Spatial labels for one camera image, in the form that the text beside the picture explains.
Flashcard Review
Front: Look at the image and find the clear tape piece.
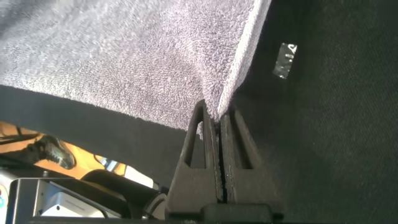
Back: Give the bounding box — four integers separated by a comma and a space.
272, 42, 299, 80

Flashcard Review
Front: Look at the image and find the silver black robot base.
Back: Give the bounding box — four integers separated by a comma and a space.
0, 167, 170, 222

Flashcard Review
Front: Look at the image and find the black shiny caster wheel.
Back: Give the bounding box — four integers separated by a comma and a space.
27, 134, 77, 170

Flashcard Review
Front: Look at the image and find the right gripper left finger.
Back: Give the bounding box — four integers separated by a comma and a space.
165, 99, 224, 219

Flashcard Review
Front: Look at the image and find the grey towel orange white pattern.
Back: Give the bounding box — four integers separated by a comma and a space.
0, 0, 273, 131

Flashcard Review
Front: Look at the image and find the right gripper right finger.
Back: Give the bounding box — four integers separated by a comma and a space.
220, 107, 284, 219

